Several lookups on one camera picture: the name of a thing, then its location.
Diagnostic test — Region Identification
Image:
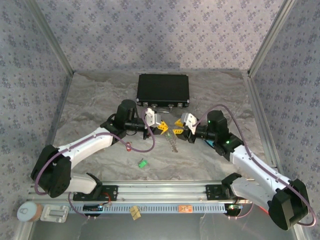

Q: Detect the white tray with black part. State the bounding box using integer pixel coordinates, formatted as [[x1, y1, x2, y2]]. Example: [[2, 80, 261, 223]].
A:
[[27, 180, 253, 203]]

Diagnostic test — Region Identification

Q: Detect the aluminium frame post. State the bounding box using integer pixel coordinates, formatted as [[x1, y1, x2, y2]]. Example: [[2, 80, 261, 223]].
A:
[[24, 0, 75, 75], [246, 0, 299, 78]]

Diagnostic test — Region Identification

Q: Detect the aluminium table edge rail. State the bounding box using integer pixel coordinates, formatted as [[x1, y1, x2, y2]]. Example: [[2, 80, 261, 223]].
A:
[[242, 71, 310, 240], [44, 72, 75, 163]]

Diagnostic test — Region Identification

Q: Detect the right small circuit board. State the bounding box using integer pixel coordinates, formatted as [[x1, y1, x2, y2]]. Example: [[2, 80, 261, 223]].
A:
[[224, 203, 243, 217]]

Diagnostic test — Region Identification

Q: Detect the white tape roll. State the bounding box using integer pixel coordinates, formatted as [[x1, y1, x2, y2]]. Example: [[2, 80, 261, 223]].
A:
[[16, 202, 42, 223]]

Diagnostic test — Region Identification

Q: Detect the white plastic bracket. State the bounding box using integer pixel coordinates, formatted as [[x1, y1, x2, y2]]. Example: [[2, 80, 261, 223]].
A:
[[40, 204, 70, 223]]

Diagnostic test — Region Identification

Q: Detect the small wooden block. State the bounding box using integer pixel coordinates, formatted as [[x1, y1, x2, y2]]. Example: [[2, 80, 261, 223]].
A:
[[129, 206, 142, 221]]

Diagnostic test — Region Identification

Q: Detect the small circuit board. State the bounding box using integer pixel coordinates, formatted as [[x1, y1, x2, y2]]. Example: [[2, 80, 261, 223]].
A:
[[224, 203, 243, 217], [83, 203, 104, 212]]

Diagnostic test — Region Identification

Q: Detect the black ribbed carrying case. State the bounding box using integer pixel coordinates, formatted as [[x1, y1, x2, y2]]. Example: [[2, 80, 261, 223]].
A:
[[136, 73, 191, 114]]

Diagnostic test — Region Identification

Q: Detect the grey slotted cable duct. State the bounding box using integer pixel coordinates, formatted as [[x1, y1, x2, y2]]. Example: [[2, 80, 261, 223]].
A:
[[67, 202, 227, 215]]

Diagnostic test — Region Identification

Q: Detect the left small circuit board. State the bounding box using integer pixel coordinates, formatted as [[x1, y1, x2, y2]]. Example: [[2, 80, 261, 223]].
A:
[[83, 203, 104, 212]]

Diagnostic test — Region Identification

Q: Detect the key ring with yellow tags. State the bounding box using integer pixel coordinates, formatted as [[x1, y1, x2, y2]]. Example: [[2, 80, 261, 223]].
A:
[[164, 129, 180, 154]]

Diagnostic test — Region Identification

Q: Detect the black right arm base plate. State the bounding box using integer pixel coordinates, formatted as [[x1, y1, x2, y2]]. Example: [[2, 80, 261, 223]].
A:
[[205, 184, 231, 201]]

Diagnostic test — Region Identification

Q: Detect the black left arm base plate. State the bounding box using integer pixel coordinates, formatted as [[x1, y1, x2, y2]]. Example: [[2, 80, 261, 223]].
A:
[[72, 184, 119, 202]]

